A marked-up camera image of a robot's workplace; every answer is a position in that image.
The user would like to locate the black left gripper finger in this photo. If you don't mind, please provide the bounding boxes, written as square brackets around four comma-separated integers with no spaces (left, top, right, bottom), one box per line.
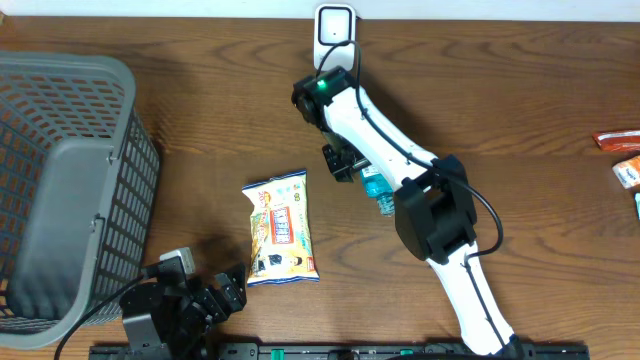
[226,263,247,306]
[215,273,239,313]

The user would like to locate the white barcode scanner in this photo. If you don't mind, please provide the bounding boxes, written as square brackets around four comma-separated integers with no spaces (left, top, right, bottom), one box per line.
[313,3,357,71]

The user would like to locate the red chocolate bar wrapper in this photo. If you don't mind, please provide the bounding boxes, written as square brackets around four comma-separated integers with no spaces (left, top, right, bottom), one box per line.
[593,130,640,152]

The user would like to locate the teal mouthwash bottle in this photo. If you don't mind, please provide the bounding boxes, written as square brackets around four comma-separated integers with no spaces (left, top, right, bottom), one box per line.
[360,165,395,217]

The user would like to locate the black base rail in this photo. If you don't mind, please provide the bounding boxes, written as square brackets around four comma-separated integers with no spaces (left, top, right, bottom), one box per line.
[89,341,591,360]

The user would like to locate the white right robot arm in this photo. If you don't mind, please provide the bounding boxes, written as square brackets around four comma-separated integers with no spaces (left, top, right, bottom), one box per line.
[291,67,521,358]

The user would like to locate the grey plastic shopping basket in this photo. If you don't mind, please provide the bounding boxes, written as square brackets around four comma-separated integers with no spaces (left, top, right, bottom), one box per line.
[1,51,160,350]

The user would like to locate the orange tissue packet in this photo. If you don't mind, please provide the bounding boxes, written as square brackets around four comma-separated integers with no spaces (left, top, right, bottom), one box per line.
[612,156,640,189]

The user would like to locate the yellow snack bag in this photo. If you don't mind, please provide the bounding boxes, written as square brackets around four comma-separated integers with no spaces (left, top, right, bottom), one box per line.
[242,170,320,287]

